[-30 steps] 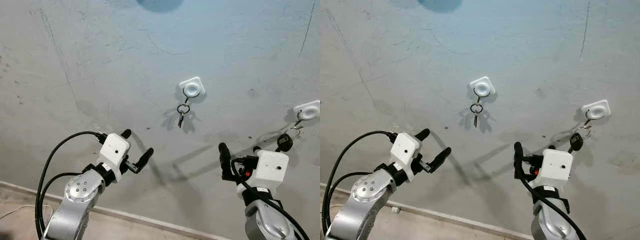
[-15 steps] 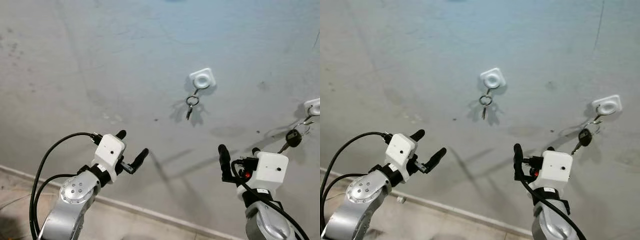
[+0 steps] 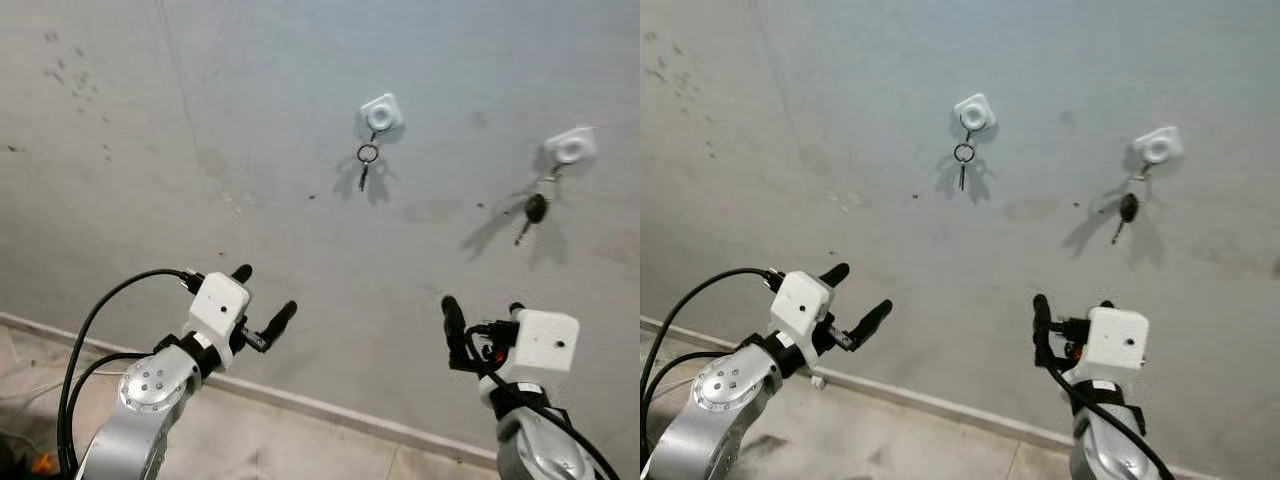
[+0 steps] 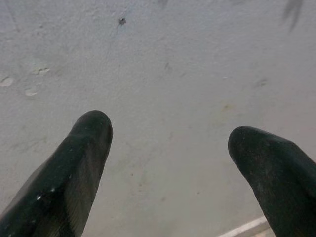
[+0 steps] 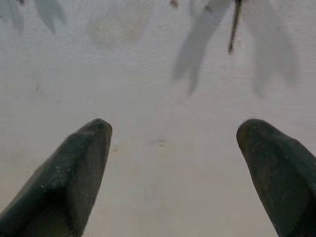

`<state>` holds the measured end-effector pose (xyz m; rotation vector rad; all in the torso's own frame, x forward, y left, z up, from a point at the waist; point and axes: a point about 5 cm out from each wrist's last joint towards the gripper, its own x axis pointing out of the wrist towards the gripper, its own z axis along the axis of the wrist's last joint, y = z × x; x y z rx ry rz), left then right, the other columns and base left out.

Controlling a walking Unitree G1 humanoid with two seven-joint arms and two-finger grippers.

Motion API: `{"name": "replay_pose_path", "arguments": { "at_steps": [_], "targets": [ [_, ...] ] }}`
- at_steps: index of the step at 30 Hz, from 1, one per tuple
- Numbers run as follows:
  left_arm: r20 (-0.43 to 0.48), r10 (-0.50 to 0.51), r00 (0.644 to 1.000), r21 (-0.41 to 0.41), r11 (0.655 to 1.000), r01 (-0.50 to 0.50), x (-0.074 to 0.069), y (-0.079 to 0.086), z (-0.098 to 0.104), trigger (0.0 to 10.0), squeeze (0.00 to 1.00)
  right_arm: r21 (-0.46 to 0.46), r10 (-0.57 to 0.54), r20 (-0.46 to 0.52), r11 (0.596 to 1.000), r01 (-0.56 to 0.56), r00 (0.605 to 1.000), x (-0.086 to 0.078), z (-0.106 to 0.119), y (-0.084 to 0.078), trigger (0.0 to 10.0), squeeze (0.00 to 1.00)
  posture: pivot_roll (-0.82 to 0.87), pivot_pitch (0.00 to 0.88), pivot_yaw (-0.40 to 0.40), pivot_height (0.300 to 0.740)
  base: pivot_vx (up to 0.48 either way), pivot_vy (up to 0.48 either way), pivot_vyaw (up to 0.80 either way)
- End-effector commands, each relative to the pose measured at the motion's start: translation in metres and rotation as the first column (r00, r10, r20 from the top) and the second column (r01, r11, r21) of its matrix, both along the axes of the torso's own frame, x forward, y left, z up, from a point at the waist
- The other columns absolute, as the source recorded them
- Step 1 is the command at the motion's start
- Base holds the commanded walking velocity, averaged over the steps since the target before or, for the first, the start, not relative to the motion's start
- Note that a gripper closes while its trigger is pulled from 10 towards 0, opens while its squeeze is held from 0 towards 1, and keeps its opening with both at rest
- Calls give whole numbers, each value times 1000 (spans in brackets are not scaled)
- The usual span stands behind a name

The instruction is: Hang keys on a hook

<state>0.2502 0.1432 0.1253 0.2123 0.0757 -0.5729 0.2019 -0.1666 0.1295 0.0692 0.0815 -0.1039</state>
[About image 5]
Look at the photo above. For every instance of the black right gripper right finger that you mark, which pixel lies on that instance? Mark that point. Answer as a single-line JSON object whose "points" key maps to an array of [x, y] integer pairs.
{"points": [[284, 177]]}

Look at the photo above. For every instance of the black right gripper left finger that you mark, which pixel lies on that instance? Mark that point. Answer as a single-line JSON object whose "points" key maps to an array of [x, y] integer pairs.
{"points": [[61, 182]]}

